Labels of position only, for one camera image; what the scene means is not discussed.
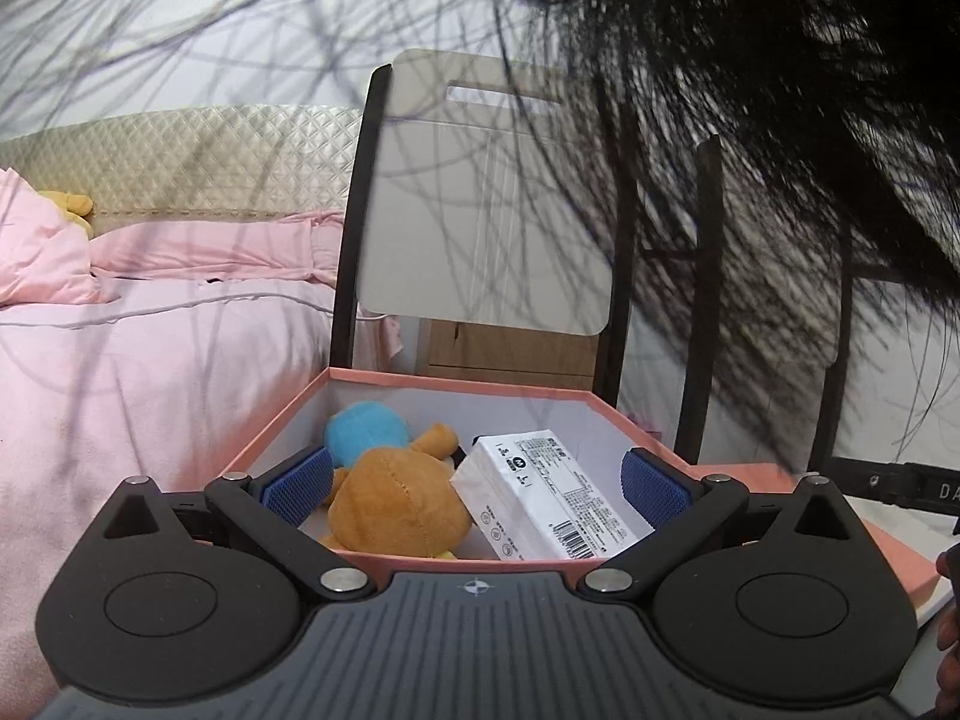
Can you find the person's right hand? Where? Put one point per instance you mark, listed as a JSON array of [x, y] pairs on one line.
[[949, 634]]

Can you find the person's black hair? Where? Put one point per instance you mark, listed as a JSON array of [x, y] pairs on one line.
[[750, 52]]

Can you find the pink bed sheet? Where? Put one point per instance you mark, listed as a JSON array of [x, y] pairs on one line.
[[150, 390]]

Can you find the beige quilted headboard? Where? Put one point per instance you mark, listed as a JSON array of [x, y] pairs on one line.
[[187, 157]]

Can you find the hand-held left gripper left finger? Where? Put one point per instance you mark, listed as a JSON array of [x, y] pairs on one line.
[[298, 489]]

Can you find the yellow plush toy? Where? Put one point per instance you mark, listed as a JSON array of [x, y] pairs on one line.
[[69, 206]]

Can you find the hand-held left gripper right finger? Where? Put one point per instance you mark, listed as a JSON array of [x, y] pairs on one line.
[[654, 491]]

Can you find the pink quilt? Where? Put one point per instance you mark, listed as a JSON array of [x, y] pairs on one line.
[[45, 259]]

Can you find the wooden cabinet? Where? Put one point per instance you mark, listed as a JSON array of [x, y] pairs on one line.
[[510, 352]]

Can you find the pink cardboard box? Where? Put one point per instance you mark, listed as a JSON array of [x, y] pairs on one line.
[[525, 406]]

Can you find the grey-backed black chair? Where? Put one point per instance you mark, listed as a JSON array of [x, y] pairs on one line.
[[487, 225]]

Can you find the blue and brown plush toy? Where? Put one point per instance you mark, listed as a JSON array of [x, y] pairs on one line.
[[397, 496]]

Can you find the white tissue packet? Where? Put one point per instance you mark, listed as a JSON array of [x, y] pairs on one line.
[[541, 496]]

